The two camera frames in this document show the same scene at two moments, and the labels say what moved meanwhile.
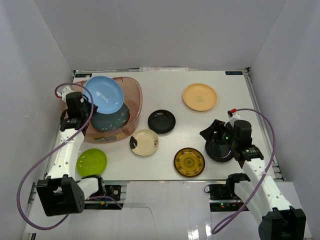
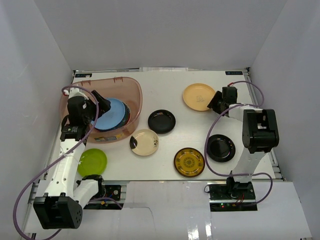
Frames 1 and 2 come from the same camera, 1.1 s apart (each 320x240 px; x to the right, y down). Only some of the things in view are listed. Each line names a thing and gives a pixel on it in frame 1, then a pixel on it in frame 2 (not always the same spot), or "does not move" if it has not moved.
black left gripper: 88,108 does not move
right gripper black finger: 208,133 → 215,100
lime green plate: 91,162 does not move
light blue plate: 108,94 → 112,116
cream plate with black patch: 144,142 does not move
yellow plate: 199,97 does not move
